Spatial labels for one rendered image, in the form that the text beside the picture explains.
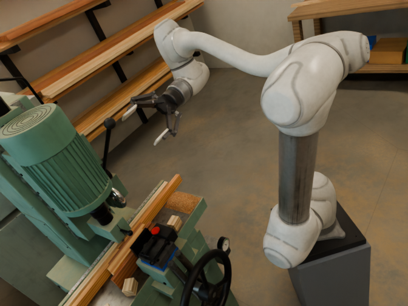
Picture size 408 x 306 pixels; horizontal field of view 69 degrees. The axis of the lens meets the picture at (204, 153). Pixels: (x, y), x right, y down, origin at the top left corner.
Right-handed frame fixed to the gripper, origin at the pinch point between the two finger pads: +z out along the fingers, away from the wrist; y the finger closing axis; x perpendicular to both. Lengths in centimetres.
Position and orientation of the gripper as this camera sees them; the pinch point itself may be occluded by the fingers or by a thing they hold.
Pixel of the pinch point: (141, 129)
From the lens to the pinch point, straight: 101.9
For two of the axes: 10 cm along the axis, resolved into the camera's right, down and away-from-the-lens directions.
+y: -7.9, -6.1, 0.1
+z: -5.0, 6.4, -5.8
